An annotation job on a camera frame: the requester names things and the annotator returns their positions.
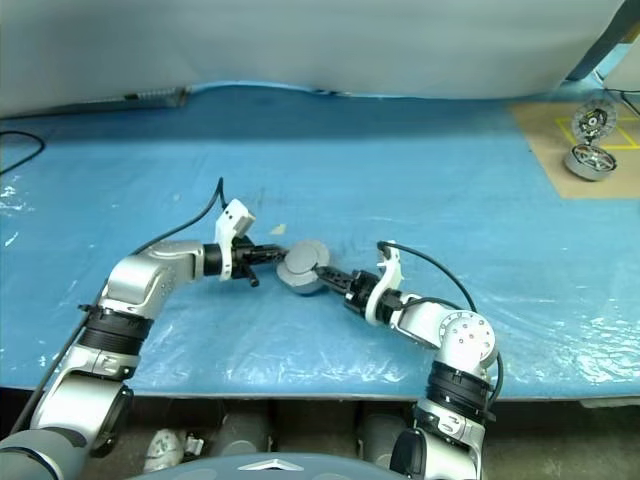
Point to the white backdrop sheet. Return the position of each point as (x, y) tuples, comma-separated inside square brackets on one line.
[(300, 40)]

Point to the grey power strip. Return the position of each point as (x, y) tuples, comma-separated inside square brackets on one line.
[(160, 95)]

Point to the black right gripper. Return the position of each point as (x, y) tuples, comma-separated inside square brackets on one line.
[(361, 292)]

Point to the dark blue slanted post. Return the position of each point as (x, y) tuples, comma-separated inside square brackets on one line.
[(597, 47)]

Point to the grey rounded cylinder shape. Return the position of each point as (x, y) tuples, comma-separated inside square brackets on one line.
[(245, 427), (385, 432)]

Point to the white mottled rounded object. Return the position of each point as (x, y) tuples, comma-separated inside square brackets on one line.
[(164, 450)]

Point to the small white black clip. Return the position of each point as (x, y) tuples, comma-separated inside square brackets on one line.
[(194, 442)]

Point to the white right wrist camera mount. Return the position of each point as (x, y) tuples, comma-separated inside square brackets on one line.
[(395, 272)]

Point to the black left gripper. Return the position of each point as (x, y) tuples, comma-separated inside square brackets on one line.
[(244, 255)]

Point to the grey motor housing with rotor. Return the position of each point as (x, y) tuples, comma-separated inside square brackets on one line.
[(590, 162)]

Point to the grey robot torso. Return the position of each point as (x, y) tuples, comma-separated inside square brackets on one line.
[(225, 467)]

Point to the brown cardboard sheet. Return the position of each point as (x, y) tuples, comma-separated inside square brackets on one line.
[(545, 165)]

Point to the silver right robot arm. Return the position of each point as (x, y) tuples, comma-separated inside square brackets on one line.
[(465, 340)]

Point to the grey motor stator housing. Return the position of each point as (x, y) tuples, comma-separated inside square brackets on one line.
[(300, 286)]

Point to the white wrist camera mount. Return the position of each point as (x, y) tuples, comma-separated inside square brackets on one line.
[(235, 215), (395, 272)]

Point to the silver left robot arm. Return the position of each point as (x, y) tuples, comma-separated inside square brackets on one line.
[(145, 280)]

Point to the blue table mat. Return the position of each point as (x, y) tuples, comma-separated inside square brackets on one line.
[(425, 175)]

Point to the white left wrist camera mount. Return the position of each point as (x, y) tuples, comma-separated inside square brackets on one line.
[(235, 215)]

